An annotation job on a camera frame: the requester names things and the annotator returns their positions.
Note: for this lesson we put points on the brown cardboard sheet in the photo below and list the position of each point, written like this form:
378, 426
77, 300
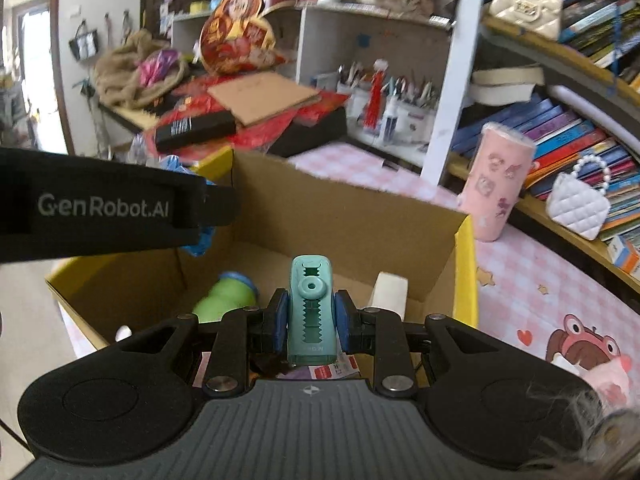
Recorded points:
265, 97

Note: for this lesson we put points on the wooden bookshelf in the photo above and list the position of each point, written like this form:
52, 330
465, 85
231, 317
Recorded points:
540, 215

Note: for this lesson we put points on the white shelf unit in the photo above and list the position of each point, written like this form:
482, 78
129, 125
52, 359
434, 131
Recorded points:
380, 45

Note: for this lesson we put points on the pink cartoon cylinder container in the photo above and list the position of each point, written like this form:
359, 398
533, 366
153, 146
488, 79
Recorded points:
492, 185

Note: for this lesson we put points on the blue plastic bag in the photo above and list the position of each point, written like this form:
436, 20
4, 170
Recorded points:
202, 242

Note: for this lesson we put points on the pink plush toy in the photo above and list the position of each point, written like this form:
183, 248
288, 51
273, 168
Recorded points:
614, 382

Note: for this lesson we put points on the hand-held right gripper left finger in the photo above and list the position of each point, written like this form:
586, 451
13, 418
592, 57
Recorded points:
280, 322

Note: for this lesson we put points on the yellow cardboard box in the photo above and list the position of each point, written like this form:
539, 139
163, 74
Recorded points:
340, 215

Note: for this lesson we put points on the white foam block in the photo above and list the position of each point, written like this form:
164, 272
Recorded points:
390, 295

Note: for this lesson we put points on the white staple box red label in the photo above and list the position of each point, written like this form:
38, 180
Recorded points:
332, 370

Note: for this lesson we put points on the green toy cylinder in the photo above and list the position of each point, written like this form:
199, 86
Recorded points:
225, 300

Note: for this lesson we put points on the row of colourful books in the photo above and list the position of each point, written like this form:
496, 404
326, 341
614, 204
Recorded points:
575, 130

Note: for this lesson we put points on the grey furry sleeve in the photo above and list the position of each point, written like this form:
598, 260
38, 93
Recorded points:
590, 435

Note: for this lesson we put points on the red cartoon paper decoration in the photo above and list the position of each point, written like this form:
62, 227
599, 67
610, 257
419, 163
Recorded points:
240, 35

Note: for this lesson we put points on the beige burlap cloth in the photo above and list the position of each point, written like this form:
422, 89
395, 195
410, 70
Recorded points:
125, 75

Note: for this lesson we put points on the long black box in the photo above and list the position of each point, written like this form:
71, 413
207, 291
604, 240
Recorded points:
195, 130

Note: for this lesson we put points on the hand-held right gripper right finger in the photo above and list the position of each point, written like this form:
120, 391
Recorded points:
342, 322

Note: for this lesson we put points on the white and blue carton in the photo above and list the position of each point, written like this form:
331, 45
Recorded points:
625, 255

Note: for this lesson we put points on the pink checkered desk mat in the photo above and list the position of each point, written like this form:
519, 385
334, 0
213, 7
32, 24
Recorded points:
525, 285

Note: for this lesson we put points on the pen holder with pens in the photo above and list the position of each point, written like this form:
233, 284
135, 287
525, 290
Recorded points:
395, 110

